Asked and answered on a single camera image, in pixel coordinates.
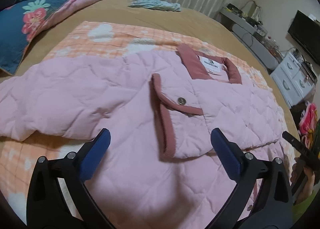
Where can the person's right hand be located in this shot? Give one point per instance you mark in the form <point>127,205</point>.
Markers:
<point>308,187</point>

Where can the light blue striped garment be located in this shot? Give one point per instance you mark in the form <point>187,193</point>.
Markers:
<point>156,5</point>

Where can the white drawer cabinet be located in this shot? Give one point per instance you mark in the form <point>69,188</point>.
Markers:
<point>294,77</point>

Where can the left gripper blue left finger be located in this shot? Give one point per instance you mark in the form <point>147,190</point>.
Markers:
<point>46,206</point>

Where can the grey side shelf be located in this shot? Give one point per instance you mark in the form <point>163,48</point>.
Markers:
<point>247,35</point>

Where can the pink quilted jacket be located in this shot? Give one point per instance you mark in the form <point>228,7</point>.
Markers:
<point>160,107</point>

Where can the blue floral pink quilt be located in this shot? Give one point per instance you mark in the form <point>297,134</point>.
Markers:
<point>24,20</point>

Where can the orange white plaid blanket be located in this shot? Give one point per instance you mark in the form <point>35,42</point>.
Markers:
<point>18,158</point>

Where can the black television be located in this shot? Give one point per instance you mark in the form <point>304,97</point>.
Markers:
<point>305,32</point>

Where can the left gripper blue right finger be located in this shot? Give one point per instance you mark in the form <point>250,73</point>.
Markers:
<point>262,196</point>

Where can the pink floral bag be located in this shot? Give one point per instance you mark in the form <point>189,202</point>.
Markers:
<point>309,126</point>

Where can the tan bed sheet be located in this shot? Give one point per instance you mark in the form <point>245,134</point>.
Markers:
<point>186,22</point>

